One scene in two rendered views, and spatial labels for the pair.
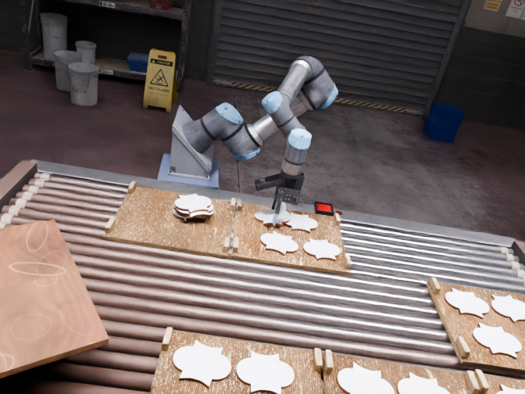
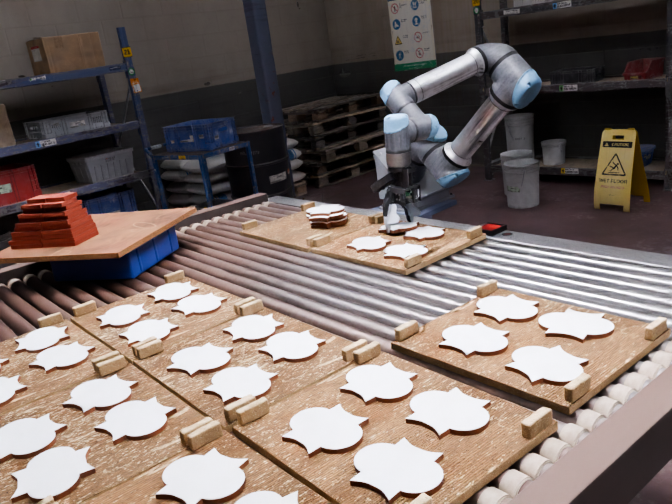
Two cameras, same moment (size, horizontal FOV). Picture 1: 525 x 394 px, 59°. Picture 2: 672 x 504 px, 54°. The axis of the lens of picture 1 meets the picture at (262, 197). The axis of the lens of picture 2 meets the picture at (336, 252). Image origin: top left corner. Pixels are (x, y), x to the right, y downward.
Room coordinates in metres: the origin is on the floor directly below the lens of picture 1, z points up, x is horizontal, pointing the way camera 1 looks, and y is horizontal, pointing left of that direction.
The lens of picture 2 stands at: (0.24, -1.64, 1.54)
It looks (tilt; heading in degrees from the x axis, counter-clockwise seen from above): 18 degrees down; 57
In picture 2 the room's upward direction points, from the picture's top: 8 degrees counter-clockwise
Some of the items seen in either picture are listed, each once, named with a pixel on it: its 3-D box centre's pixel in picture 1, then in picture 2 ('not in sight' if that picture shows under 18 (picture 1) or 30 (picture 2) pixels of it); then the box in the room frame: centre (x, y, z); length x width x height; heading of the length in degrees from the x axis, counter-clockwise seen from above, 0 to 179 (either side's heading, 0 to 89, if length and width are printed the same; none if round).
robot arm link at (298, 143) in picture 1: (298, 146); (397, 133); (1.53, -0.09, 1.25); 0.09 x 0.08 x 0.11; 4
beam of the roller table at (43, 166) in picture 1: (280, 210); (445, 234); (1.68, -0.09, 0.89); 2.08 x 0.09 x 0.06; 95
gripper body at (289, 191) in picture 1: (288, 186); (402, 184); (1.52, -0.09, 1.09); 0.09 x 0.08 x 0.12; 96
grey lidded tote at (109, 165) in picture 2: not in sight; (102, 165); (1.85, 4.53, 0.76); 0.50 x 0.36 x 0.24; 16
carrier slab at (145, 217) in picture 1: (176, 219); (311, 227); (1.40, 0.29, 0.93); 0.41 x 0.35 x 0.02; 94
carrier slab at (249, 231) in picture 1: (289, 235); (396, 243); (1.44, -0.13, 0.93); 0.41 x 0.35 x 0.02; 96
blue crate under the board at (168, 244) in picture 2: not in sight; (116, 250); (0.79, 0.57, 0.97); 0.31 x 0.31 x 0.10; 39
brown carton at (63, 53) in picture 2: not in sight; (66, 54); (1.78, 4.52, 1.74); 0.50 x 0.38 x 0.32; 10
